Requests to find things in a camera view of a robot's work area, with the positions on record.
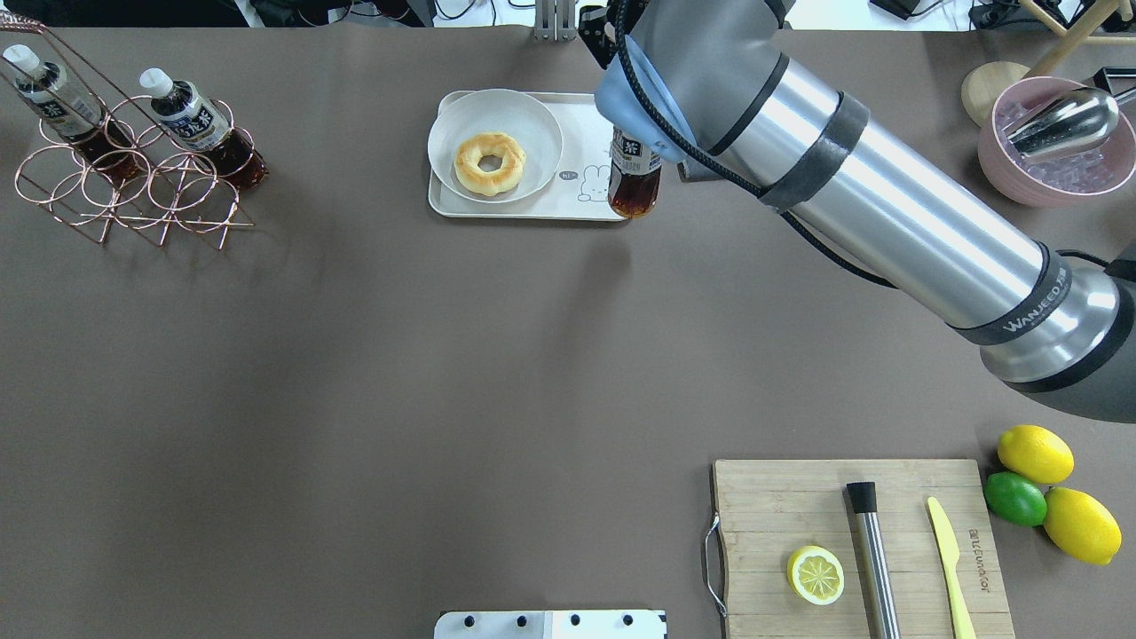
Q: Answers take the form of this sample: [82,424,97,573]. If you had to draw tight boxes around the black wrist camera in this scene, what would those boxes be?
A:
[577,1,623,70]

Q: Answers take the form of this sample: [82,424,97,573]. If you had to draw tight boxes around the beige rabbit tray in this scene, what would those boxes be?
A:
[429,91,621,223]

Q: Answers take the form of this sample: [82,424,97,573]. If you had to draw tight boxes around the steel muddler black tip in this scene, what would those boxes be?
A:
[847,481,902,638]

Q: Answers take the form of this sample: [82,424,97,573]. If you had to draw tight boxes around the wooden stand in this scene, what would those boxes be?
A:
[961,1,1133,126]

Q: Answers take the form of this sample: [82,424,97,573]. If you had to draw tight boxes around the white plate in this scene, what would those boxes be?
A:
[429,89,563,204]

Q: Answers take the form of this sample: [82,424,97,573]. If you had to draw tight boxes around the steel scoop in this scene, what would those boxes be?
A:
[1006,86,1120,163]

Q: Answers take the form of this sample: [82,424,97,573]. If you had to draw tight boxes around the yellow lemon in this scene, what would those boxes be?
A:
[1043,486,1124,566]
[997,424,1076,486]

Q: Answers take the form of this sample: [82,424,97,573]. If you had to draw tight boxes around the pink bowl with ice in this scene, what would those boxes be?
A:
[977,76,1133,208]

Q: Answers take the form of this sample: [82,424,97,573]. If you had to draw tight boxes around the front tea bottle in rack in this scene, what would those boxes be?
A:
[137,67,267,190]

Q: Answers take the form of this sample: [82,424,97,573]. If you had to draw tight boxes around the copper wire bottle rack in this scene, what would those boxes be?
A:
[3,11,254,249]

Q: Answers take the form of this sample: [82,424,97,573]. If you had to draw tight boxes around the yellow plastic knife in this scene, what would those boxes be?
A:
[927,496,977,639]

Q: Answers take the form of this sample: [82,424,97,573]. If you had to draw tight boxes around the rear tea bottle in rack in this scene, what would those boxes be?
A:
[3,44,142,185]

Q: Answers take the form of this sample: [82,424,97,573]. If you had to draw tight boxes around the wooden cutting board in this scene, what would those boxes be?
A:
[713,460,1014,638]

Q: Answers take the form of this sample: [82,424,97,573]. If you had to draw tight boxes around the aluminium frame post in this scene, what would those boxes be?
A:
[532,0,577,42]

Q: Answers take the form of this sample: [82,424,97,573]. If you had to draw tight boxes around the half lemon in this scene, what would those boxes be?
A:
[785,545,845,605]

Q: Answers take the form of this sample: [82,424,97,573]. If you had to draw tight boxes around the yellow donut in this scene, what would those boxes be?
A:
[454,132,527,197]

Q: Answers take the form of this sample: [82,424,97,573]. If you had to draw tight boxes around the tea bottle white cap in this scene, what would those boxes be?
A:
[607,127,662,219]

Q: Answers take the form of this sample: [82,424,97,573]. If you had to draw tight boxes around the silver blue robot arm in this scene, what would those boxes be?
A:
[594,1,1135,423]

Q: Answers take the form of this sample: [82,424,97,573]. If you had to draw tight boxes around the yellow lemon lower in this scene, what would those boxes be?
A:
[1043,486,1124,566]

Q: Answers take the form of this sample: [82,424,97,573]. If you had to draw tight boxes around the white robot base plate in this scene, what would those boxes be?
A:
[433,608,668,638]

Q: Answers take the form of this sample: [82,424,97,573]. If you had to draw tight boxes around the green lime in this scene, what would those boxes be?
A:
[983,470,1049,526]

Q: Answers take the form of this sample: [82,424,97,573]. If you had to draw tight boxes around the yellow lemon upper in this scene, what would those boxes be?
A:
[997,424,1076,486]

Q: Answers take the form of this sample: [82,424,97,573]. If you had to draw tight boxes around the tea bottle in rack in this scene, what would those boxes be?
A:
[3,44,142,185]
[137,67,267,190]

